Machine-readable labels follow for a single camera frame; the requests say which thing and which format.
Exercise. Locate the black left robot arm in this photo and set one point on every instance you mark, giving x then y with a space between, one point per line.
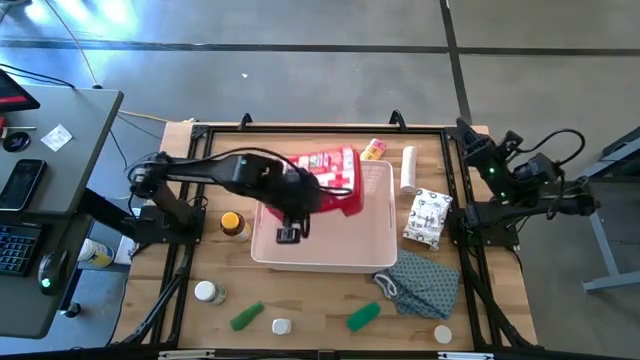
210 172

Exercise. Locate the red first aid kit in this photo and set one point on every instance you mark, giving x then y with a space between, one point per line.
335 170

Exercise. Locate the black computer mouse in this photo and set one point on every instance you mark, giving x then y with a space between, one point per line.
52 270

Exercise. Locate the small white bottle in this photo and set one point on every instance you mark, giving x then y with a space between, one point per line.
281 326

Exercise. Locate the grey desk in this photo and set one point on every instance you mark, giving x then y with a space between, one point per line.
75 165

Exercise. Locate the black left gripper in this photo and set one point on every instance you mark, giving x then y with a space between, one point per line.
292 195

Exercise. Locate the white patterned gauze packet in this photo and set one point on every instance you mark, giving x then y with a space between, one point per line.
427 217

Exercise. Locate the black backlit keyboard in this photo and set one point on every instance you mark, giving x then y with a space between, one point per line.
17 250

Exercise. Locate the white mesh plastic basket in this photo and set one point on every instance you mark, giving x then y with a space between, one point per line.
340 245

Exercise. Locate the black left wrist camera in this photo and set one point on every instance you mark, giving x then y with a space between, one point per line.
289 236

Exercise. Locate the dark monitor with red screen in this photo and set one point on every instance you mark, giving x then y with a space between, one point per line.
12 95

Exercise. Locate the white yellow-labelled canister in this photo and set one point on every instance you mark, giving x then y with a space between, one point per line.
97 253

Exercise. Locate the black smartphone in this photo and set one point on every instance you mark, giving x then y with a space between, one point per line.
22 185

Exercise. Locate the grey metal table stand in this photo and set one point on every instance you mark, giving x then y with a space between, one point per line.
600 240

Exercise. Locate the black desk caster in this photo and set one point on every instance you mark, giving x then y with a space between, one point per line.
72 310

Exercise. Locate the white paper note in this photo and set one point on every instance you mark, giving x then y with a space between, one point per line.
56 137

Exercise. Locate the rainbow weekly pill organizer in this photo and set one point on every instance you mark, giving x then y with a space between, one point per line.
374 149

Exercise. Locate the teal patterned cloth cap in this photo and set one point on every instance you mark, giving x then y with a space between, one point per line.
425 285

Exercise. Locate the white bandage roll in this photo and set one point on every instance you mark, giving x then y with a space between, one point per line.
408 170

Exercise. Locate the large white-capped pill bottle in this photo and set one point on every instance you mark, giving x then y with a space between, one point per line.
205 291

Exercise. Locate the round black coaster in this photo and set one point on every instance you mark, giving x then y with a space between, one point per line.
16 141

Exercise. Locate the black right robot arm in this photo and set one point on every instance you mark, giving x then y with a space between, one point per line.
530 210

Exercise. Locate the white box under desk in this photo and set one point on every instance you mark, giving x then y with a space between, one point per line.
124 250

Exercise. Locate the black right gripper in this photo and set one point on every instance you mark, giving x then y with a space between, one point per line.
495 155

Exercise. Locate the black aluminium table frame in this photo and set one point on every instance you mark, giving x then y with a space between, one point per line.
325 129

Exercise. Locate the white round lid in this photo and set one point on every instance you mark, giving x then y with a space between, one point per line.
443 334

